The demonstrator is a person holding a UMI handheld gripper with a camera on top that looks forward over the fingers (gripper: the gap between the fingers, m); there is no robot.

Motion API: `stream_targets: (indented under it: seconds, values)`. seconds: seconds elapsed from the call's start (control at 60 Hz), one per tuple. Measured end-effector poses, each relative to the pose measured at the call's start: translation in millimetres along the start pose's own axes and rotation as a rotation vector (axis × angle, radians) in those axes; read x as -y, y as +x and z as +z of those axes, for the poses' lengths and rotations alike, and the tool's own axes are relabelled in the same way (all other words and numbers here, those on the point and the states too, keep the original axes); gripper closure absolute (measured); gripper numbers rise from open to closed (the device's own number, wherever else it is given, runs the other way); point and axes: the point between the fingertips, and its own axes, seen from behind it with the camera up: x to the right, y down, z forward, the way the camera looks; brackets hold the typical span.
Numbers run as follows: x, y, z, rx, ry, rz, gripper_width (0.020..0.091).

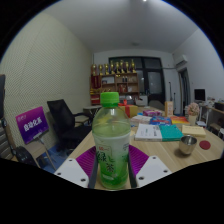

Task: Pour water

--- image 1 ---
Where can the wooden shelf unit with trophies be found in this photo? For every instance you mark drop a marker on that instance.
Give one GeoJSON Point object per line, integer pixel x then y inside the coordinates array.
{"type": "Point", "coordinates": [115, 83]}

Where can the flat round red coaster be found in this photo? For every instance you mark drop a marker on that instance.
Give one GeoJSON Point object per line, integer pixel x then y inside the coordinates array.
{"type": "Point", "coordinates": [204, 145]}

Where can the small steel cup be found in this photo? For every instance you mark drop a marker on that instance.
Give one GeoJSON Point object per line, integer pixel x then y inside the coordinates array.
{"type": "Point", "coordinates": [187, 145]}

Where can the green tea bottle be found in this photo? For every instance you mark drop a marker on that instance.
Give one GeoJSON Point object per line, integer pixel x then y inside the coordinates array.
{"type": "Point", "coordinates": [111, 133]}

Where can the white book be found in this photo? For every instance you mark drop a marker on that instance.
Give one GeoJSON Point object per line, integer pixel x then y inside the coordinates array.
{"type": "Point", "coordinates": [148, 132]}

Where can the yellow gift box, red ribbon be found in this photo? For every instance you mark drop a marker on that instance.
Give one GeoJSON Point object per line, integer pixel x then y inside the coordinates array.
{"type": "Point", "coordinates": [130, 110]}

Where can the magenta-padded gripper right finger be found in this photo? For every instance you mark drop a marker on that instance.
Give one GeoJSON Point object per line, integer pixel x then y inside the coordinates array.
{"type": "Point", "coordinates": [151, 170]}

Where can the blue book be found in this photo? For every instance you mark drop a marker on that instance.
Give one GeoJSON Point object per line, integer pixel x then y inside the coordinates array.
{"type": "Point", "coordinates": [160, 120]}

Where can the black office chair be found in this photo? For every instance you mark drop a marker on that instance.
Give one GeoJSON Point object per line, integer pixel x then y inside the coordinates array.
{"type": "Point", "coordinates": [65, 123]}

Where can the purple sign on stand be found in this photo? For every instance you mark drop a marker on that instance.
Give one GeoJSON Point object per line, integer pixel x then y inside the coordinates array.
{"type": "Point", "coordinates": [31, 124]}

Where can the potted pink flowers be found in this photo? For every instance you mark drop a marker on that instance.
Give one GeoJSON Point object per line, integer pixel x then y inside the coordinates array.
{"type": "Point", "coordinates": [193, 111]}

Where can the teal book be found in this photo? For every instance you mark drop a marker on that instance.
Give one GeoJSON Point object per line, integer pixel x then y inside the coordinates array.
{"type": "Point", "coordinates": [170, 132]}

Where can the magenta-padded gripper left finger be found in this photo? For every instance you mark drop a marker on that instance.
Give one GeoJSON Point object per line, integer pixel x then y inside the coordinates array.
{"type": "Point", "coordinates": [71, 171]}

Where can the white booklet stack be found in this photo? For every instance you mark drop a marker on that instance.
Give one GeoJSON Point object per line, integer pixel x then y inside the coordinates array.
{"type": "Point", "coordinates": [140, 119]}

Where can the black computer monitor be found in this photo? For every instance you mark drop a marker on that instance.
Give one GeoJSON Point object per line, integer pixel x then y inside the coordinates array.
{"type": "Point", "coordinates": [200, 95]}

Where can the pink box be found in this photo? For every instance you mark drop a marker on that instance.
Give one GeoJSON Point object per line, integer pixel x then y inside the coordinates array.
{"type": "Point", "coordinates": [152, 113]}

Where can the orange paper box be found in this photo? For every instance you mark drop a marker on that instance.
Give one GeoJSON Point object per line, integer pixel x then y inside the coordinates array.
{"type": "Point", "coordinates": [169, 108]}

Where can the orange book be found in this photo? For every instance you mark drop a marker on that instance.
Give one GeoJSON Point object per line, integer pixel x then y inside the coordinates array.
{"type": "Point", "coordinates": [179, 119]}

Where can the white wall air conditioner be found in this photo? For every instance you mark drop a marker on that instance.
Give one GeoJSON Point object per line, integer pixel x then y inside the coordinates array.
{"type": "Point", "coordinates": [181, 61]}

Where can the dark framed window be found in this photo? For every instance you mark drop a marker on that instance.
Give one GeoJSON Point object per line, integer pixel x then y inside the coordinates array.
{"type": "Point", "coordinates": [150, 78]}

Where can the pale yellow book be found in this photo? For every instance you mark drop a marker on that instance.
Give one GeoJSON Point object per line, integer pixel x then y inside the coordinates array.
{"type": "Point", "coordinates": [193, 130]}

